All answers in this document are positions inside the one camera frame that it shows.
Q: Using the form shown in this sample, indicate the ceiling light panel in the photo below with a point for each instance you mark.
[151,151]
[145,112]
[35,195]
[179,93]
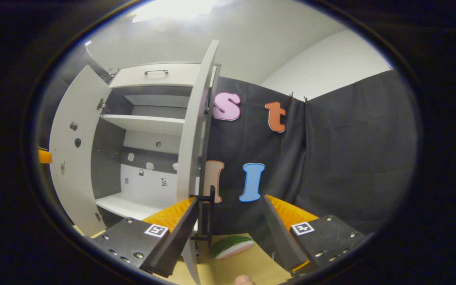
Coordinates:
[172,8]

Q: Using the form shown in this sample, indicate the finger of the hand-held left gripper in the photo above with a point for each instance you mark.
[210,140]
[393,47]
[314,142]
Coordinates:
[45,156]

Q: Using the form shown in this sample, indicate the white and grey cabinet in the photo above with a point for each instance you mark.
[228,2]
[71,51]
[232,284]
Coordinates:
[149,182]

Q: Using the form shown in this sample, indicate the white drawer front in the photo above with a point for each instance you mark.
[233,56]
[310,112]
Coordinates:
[141,77]

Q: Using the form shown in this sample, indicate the white cabinet door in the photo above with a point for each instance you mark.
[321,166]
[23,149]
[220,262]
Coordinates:
[190,138]
[73,118]

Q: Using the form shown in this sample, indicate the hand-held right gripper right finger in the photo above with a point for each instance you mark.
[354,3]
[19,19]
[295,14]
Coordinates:
[277,233]

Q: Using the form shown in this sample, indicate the white cabinet shelf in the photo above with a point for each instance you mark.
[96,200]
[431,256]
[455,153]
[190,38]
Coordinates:
[145,123]

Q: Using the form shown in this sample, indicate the toy watermelon slice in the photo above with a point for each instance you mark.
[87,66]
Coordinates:
[232,247]

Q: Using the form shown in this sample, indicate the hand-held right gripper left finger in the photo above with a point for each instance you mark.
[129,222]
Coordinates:
[178,233]

